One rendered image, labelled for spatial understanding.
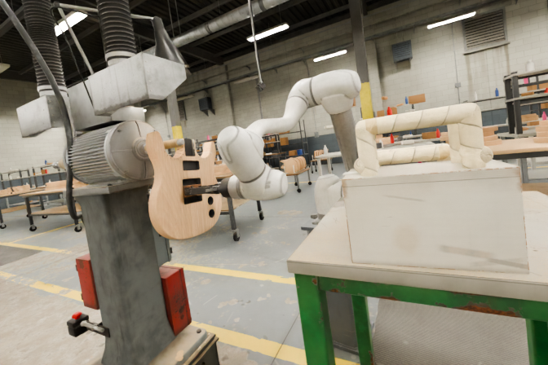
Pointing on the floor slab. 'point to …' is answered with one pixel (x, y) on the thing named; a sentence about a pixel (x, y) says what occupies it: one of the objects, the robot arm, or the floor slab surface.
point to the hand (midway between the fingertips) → (193, 190)
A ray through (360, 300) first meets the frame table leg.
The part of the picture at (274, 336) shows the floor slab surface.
